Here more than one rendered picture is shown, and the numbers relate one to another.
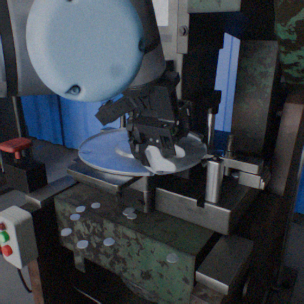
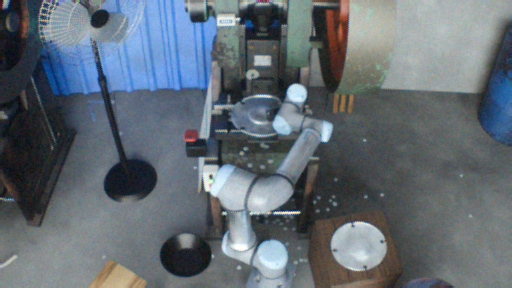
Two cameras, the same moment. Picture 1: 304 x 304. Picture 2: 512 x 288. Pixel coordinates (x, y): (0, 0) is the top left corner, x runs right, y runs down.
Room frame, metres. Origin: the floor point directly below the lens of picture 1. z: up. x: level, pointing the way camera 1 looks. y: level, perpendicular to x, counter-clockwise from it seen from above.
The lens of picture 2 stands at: (-0.62, 0.93, 2.13)
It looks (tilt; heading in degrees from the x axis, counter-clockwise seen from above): 44 degrees down; 326
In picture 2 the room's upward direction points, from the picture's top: straight up
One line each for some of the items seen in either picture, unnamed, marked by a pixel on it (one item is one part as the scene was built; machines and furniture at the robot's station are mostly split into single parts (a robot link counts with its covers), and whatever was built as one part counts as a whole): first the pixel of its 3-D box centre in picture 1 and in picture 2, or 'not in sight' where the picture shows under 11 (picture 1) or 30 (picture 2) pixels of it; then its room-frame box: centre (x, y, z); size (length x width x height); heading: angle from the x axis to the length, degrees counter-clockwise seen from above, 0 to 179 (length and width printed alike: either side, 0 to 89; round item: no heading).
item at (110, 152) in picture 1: (142, 146); (262, 114); (0.66, 0.02, 0.78); 0.29 x 0.29 x 0.01
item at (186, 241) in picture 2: not in sight; (186, 257); (0.61, 0.56, 0.04); 0.30 x 0.30 x 0.07
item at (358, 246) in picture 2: not in sight; (359, 245); (-0.01, -0.11, 0.35); 0.29 x 0.29 x 0.01
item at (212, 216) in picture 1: (170, 170); (261, 114); (0.76, -0.05, 0.68); 0.45 x 0.30 x 0.06; 56
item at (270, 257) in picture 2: not in sight; (271, 258); (0.08, 0.38, 0.62); 0.13 x 0.12 x 0.14; 28
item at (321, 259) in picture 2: not in sight; (352, 263); (-0.01, -0.11, 0.18); 0.40 x 0.38 x 0.35; 153
